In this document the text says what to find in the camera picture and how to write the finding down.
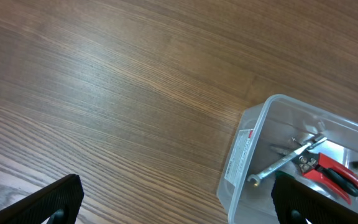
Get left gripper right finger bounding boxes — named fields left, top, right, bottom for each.
left=271, top=174, right=358, bottom=224

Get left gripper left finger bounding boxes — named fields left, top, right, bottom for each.
left=0, top=174, right=85, bottom=224

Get red handled snips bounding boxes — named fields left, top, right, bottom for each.
left=270, top=144, right=358, bottom=205

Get silver combination wrench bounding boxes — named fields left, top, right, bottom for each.
left=247, top=134, right=327, bottom=187

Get red black screwdriver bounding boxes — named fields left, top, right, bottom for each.
left=292, top=137, right=358, bottom=197

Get clear plastic container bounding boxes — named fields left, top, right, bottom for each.
left=217, top=95, right=358, bottom=223

